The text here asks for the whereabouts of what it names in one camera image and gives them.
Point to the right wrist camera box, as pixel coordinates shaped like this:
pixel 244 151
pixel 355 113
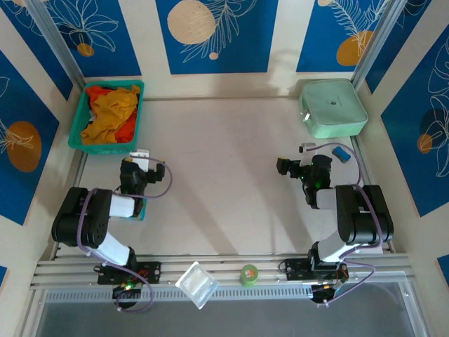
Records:
pixel 306 158

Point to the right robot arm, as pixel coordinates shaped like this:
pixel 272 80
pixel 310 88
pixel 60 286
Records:
pixel 365 217

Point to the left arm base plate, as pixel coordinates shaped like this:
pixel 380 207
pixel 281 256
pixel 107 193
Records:
pixel 151 272

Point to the clear plastic container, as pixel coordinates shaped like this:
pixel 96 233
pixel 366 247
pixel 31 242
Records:
pixel 196 284

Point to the blue eraser block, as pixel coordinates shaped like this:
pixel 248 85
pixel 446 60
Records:
pixel 340 153

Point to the aluminium frame post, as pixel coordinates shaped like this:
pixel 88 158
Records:
pixel 59 45
pixel 379 45

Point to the aluminium side rail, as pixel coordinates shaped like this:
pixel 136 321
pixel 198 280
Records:
pixel 366 168
pixel 80 168

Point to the yellow t-shirt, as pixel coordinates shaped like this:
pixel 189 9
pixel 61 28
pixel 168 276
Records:
pixel 112 109

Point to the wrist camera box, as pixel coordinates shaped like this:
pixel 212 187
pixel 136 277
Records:
pixel 140 156
pixel 306 158

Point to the mint green zipper case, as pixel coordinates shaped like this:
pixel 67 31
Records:
pixel 333 109

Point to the thin aluminium table rail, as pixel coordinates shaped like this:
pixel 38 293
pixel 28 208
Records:
pixel 210 99

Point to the aluminium frame rails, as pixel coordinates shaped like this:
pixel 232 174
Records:
pixel 224 270

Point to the blue snack packet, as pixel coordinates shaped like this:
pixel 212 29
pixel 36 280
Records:
pixel 142 215

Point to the teal plastic basket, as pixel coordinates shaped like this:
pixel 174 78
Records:
pixel 105 150

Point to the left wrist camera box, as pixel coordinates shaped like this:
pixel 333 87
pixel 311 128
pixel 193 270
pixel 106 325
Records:
pixel 140 156

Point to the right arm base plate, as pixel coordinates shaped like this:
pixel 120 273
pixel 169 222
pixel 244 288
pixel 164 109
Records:
pixel 294 268

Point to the small white cloth piece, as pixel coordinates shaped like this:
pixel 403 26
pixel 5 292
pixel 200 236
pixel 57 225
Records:
pixel 90 116

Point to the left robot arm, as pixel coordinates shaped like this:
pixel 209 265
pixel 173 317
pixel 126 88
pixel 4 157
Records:
pixel 87 224

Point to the black controller board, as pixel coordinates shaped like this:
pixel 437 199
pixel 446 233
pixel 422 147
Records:
pixel 126 292
pixel 329 292

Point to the orange t-shirt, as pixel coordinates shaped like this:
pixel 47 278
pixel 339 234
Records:
pixel 127 131

